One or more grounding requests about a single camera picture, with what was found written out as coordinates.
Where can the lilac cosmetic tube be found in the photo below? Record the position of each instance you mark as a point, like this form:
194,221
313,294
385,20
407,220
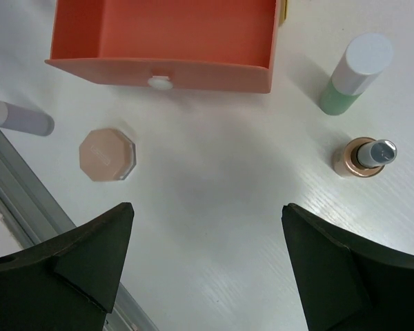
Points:
25,120

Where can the rose gold lipstick tube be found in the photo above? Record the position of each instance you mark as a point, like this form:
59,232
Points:
363,157

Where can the coral red drawer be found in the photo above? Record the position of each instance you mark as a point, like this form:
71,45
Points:
202,45

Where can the aluminium table edge rail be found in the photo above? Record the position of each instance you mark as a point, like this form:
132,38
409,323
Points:
30,212

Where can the pink octagonal compact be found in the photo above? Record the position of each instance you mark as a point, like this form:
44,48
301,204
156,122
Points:
107,154

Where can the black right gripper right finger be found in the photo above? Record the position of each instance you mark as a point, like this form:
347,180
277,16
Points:
345,281

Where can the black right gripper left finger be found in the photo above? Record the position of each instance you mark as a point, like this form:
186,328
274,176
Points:
68,282

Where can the green bottle white cap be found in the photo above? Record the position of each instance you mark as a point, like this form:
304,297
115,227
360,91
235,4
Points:
363,60

